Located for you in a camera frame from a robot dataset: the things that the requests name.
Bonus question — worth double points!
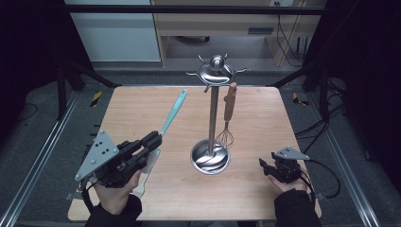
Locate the light wooden desk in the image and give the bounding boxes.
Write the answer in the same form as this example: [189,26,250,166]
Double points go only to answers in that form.
[150,0,327,68]

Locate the teal silicone spatula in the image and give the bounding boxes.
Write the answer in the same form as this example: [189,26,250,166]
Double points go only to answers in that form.
[142,88,189,175]

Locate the black curtain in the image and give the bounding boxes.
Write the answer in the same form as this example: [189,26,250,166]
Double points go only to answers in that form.
[0,0,93,149]
[304,0,401,187]

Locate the person's right hand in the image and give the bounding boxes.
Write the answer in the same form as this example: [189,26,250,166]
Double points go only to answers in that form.
[268,171,311,194]

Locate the wooden handled wire whisk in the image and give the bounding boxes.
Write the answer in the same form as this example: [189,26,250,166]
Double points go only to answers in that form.
[216,81,238,150]

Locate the yellow black floor tape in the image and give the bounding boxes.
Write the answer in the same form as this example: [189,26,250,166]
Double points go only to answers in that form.
[90,90,104,108]
[291,92,310,107]

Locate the right hand-held gripper cable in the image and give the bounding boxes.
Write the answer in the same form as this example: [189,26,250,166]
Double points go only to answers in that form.
[301,159,342,200]

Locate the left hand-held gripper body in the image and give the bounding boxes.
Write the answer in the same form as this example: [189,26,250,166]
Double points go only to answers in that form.
[74,130,144,189]

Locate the left hand-held gripper cable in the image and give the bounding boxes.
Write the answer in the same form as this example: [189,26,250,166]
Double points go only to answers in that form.
[77,178,96,216]

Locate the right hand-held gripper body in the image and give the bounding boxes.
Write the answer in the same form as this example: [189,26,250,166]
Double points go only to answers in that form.
[271,146,310,184]

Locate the hand-held gripper cable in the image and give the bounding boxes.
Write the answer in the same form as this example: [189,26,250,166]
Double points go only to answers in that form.
[301,159,342,200]
[77,178,96,216]

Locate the black floor cables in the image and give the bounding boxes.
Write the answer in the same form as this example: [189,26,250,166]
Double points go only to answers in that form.
[294,77,348,152]

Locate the person's left hand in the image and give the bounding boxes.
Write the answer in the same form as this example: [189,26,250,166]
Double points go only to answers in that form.
[93,169,143,216]

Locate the black horizontal frame bar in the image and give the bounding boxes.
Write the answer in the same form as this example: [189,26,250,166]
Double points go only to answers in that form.
[64,4,327,16]

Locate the steel utensil stand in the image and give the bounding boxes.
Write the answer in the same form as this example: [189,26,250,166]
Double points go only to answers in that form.
[185,54,248,175]

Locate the white cabinet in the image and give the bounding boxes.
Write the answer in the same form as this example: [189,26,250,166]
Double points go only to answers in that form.
[64,0,162,62]

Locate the black metal stand frame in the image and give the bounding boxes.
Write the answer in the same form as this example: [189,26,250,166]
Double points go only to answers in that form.
[268,61,332,121]
[56,61,122,121]

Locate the aluminium floor rail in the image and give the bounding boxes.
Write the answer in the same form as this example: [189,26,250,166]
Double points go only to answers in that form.
[306,93,382,227]
[0,91,81,227]

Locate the black hanging cables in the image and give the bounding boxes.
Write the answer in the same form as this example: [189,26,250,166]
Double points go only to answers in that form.
[275,1,306,68]

